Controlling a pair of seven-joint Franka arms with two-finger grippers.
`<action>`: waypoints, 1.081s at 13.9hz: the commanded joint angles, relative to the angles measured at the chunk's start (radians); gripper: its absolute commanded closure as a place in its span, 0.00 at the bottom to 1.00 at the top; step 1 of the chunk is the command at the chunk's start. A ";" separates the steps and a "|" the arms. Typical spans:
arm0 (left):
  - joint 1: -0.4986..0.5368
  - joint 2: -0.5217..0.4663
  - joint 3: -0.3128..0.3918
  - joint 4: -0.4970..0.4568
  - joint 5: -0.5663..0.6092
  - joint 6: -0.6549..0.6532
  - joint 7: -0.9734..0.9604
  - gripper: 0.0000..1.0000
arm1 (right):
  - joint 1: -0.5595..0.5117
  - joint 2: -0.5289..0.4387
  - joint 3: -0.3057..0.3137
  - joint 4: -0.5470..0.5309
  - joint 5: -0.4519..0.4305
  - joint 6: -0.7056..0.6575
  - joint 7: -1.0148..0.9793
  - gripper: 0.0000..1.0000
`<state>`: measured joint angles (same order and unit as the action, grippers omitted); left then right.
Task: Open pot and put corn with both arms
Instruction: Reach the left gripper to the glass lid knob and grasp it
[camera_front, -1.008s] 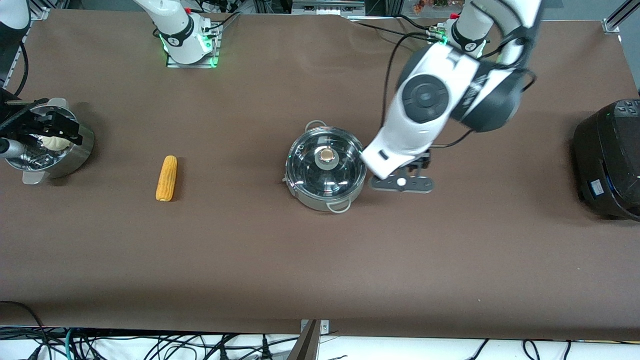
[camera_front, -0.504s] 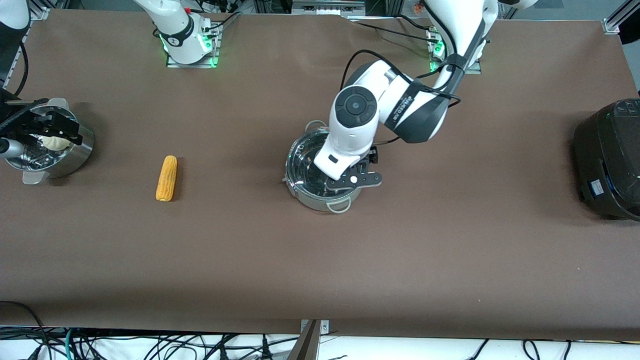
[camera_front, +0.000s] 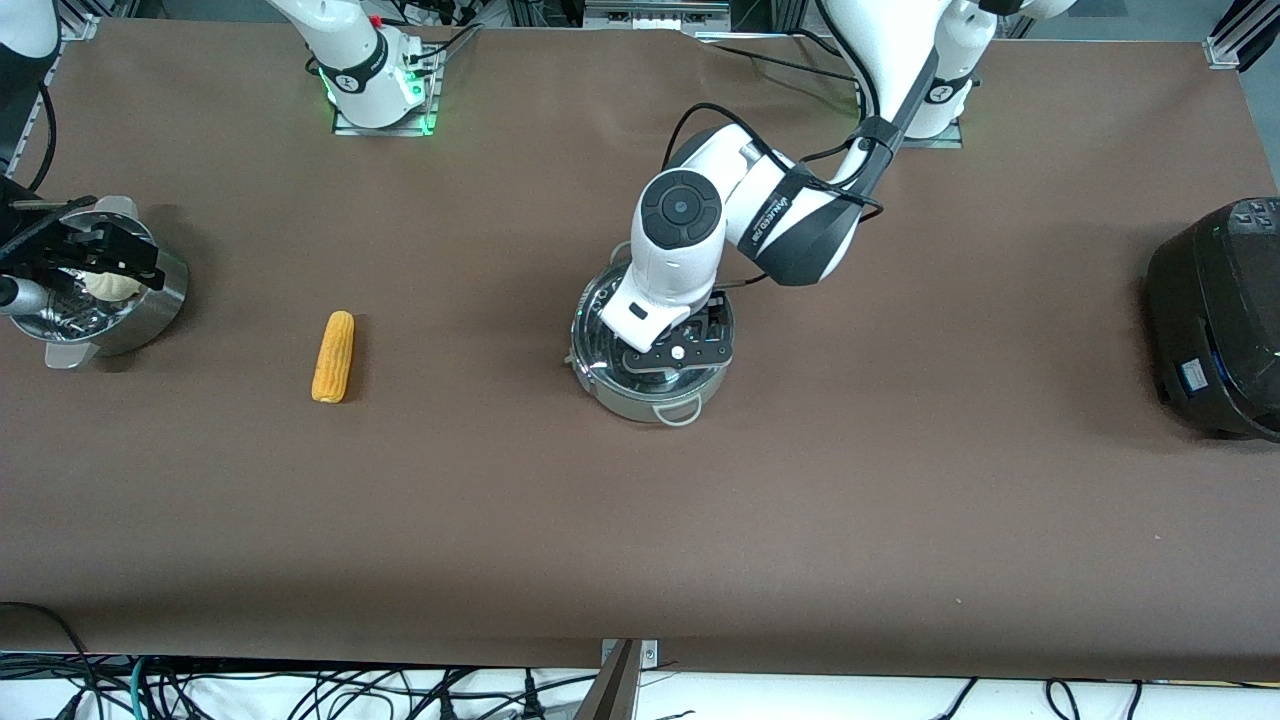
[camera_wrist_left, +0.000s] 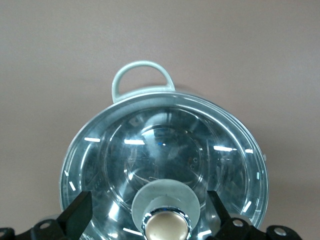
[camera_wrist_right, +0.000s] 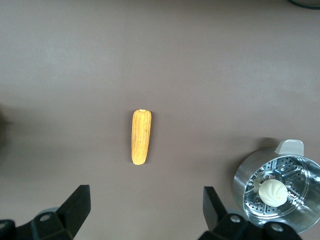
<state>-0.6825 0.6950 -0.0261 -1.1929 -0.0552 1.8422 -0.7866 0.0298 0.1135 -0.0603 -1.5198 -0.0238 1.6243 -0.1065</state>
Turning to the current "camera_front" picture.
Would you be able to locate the round glass pot lid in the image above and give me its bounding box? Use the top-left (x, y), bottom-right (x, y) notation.
top-left (572, 262), bottom-right (736, 397)

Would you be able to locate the yellow corn cob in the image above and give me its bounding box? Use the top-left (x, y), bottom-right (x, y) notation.
top-left (311, 310), bottom-right (356, 404)

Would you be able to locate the steel steamer pot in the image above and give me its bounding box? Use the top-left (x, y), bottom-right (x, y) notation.
top-left (0, 195), bottom-right (189, 371)

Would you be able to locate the white steamed bun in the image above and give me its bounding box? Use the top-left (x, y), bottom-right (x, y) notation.
top-left (82, 270), bottom-right (143, 303)

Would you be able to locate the brown table cover sheet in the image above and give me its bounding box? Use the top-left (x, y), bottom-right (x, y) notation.
top-left (0, 15), bottom-right (1280, 683)

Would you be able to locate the silver metal box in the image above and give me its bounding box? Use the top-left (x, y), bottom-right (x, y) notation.
top-left (583, 0), bottom-right (731, 31)

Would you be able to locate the black rice cooker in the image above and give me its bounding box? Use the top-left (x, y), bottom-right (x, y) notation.
top-left (1145, 197), bottom-right (1280, 443)

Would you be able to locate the steel pot with grey handles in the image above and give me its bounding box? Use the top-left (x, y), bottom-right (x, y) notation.
top-left (570, 255), bottom-right (738, 429)

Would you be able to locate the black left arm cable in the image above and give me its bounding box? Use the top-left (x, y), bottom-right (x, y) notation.
top-left (663, 100), bottom-right (887, 217)

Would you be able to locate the black base cable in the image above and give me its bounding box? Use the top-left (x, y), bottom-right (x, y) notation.
top-left (712, 44), bottom-right (861, 85)
top-left (790, 28), bottom-right (863, 63)
top-left (405, 25), bottom-right (481, 73)

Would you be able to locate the dark metal post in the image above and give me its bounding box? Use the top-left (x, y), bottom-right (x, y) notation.
top-left (575, 640), bottom-right (641, 720)

